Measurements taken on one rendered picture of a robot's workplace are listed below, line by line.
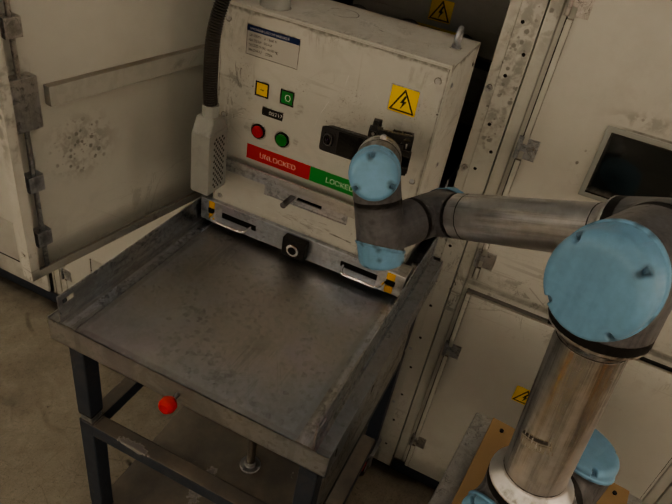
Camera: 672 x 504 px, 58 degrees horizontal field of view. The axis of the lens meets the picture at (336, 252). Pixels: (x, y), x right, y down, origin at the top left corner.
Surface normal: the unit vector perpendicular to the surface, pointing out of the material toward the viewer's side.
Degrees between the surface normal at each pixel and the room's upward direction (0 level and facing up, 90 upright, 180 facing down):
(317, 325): 0
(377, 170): 75
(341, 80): 90
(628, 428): 89
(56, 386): 0
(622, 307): 82
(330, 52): 90
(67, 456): 0
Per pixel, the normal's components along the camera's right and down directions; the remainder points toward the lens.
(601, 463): 0.26, -0.83
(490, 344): -0.42, 0.48
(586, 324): -0.75, 0.15
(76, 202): 0.83, 0.43
